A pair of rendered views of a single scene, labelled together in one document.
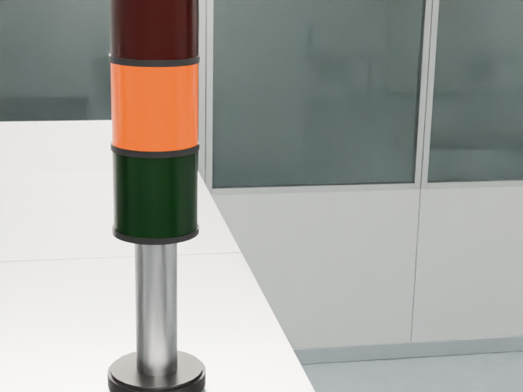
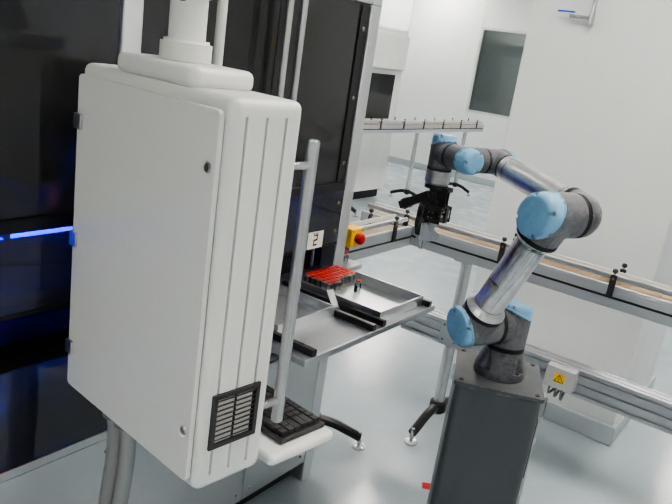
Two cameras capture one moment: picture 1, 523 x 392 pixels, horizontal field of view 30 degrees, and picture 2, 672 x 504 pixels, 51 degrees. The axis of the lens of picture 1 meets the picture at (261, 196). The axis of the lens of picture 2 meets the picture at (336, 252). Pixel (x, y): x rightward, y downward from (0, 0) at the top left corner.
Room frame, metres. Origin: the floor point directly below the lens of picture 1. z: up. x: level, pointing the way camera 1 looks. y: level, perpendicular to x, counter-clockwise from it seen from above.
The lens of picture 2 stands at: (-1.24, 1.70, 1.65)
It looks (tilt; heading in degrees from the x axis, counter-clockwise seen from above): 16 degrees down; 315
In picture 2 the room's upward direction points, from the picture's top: 9 degrees clockwise
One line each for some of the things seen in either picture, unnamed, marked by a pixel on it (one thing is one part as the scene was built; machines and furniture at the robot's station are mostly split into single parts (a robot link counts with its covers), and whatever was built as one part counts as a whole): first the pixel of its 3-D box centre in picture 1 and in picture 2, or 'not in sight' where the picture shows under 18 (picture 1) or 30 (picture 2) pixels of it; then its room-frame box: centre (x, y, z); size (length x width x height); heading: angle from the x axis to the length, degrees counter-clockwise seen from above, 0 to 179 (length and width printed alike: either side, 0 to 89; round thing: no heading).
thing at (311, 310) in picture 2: not in sight; (263, 302); (0.28, 0.46, 0.90); 0.34 x 0.26 x 0.04; 11
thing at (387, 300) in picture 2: not in sight; (358, 292); (0.23, 0.10, 0.90); 0.34 x 0.26 x 0.04; 10
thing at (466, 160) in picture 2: not in sight; (467, 159); (-0.03, 0.01, 1.39); 0.11 x 0.11 x 0.08; 75
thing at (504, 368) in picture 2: not in sight; (502, 357); (-0.24, -0.05, 0.84); 0.15 x 0.15 x 0.10
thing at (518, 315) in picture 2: not in sight; (508, 321); (-0.24, -0.05, 0.96); 0.13 x 0.12 x 0.14; 75
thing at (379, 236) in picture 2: not in sight; (358, 235); (0.70, -0.35, 0.92); 0.69 x 0.16 x 0.16; 101
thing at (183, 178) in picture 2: not in sight; (170, 257); (-0.04, 0.98, 1.19); 0.50 x 0.19 x 0.78; 4
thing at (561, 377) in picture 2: not in sight; (560, 377); (-0.07, -0.86, 0.50); 0.12 x 0.05 x 0.09; 11
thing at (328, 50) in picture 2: not in sight; (316, 93); (0.43, 0.22, 1.51); 0.43 x 0.01 x 0.59; 101
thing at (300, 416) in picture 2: not in sight; (247, 394); (-0.04, 0.74, 0.82); 0.40 x 0.14 x 0.02; 4
